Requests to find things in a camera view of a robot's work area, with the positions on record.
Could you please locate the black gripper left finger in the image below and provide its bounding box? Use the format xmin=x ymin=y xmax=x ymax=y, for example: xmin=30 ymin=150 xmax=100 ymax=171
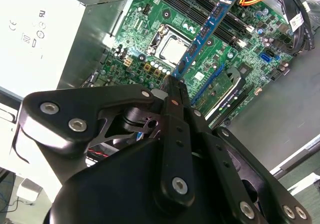
xmin=14 ymin=75 xmax=197 ymax=209

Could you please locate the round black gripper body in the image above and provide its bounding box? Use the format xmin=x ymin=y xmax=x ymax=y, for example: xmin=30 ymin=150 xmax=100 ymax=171
xmin=43 ymin=137 xmax=243 ymax=224

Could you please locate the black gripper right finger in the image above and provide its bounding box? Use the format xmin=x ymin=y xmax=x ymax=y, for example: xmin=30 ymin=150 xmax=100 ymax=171
xmin=175 ymin=79 xmax=313 ymax=224

